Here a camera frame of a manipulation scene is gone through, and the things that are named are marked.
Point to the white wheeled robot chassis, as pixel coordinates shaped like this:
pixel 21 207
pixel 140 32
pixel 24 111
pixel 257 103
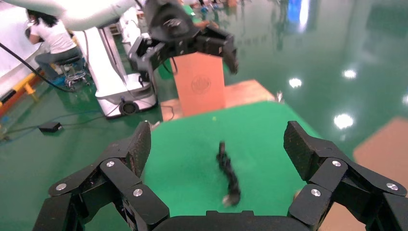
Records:
pixel 108 79

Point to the black power adapter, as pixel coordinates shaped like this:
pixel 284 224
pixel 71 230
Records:
pixel 50 127

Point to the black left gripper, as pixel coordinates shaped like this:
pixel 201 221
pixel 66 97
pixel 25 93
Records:
pixel 170 22

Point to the brown wooden board table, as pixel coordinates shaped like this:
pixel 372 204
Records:
pixel 245 94

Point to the seated person white shirt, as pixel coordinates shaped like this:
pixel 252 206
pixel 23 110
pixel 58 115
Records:
pixel 54 36

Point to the black round stool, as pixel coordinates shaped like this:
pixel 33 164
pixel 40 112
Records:
pixel 68 60

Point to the person in green shirt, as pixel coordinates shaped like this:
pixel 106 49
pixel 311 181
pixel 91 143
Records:
pixel 206 24

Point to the green table cloth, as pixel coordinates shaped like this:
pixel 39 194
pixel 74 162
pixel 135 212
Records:
pixel 261 153

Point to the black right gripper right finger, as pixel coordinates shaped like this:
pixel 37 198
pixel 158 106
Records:
pixel 331 178

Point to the yellow black floor barrier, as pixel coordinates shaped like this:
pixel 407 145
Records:
pixel 24 84

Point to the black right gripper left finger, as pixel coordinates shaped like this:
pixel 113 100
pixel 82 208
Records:
pixel 121 178

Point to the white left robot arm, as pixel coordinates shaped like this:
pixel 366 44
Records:
pixel 79 14

